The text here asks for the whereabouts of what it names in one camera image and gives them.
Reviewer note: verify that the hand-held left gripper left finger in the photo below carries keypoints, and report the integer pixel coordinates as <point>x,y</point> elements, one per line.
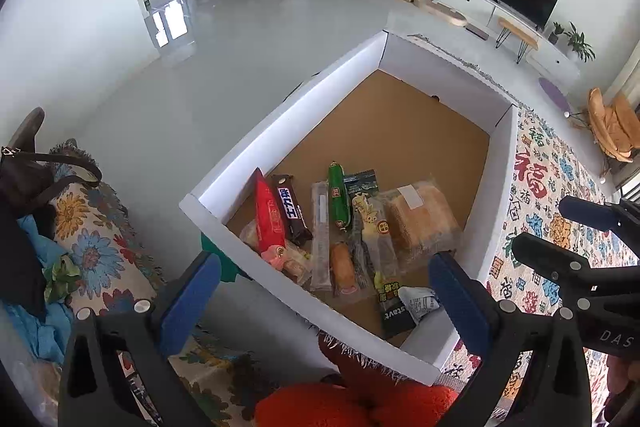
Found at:
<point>192,302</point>

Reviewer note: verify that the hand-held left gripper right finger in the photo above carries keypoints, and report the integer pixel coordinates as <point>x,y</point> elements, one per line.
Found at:
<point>457,302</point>

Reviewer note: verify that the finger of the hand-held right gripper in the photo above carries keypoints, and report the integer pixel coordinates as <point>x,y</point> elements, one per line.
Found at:
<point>550,257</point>
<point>585,212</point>

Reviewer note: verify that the silver triangular snack packet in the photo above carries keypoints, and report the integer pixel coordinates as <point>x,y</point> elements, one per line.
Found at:
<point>420,302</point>

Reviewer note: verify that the black snack packet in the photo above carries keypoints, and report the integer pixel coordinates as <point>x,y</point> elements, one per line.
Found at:
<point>395,314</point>

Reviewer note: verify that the white cardboard box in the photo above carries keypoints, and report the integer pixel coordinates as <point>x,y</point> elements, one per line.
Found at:
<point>500,207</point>

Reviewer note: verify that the clear bread packet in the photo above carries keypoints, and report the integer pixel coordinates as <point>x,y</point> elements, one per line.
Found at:
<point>420,222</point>

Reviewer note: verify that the small clear pastry packet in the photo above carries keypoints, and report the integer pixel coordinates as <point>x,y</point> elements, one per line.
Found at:
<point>287,263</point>

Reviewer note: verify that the red snack packet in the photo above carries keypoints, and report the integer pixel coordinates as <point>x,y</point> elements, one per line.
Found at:
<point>267,217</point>

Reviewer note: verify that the yellow cartoon snack packet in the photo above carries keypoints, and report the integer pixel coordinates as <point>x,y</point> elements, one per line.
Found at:
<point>370,227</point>

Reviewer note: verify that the corn sausage packet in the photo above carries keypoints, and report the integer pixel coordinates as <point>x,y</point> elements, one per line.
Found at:
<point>344,269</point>

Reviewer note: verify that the black chocolate bar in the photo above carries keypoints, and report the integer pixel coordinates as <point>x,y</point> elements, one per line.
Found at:
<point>292,214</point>

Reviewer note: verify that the long clear snack stick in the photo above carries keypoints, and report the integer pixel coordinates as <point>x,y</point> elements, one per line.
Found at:
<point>320,237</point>

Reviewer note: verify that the green sausage packet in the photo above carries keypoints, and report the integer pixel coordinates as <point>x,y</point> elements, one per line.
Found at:
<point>337,202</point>

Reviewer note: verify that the person's right hand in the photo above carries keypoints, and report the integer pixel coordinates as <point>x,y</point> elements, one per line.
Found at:
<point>624,379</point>

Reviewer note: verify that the green cloth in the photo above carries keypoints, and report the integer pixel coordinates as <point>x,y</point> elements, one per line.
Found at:
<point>220,257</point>

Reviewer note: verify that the orange lounge chair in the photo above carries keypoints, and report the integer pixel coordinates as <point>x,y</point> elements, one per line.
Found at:
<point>612,122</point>

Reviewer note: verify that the floral sofa cover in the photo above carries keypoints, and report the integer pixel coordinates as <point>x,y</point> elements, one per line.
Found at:
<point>90,252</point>

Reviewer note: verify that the purple round mat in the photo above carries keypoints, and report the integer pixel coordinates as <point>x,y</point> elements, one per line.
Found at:
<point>554,92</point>

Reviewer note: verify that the green ribbon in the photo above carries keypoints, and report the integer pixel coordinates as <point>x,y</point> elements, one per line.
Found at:
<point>60,277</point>

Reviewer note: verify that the orange fleece clothing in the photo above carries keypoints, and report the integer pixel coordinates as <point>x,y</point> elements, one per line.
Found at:
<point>350,402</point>

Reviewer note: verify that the blue cloth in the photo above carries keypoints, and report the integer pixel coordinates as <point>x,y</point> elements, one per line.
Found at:
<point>45,332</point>

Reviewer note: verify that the large potted plant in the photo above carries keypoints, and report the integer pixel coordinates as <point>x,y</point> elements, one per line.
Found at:
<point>580,44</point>

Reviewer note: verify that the small potted plant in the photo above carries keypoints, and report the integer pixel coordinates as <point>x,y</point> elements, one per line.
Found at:
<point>556,32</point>

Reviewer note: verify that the black cloth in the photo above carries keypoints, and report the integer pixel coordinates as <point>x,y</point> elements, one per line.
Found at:
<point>15,257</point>

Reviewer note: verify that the wooden bench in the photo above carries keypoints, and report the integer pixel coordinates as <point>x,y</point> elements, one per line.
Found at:
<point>517,32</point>

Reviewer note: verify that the brown handbag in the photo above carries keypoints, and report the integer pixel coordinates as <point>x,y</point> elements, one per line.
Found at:
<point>25,182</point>

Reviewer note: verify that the grey floor mat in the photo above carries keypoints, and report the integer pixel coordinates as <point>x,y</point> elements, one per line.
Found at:
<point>477,32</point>

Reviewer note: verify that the round wooden cat scratcher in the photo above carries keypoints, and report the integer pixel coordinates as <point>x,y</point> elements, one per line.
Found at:
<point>440,10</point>

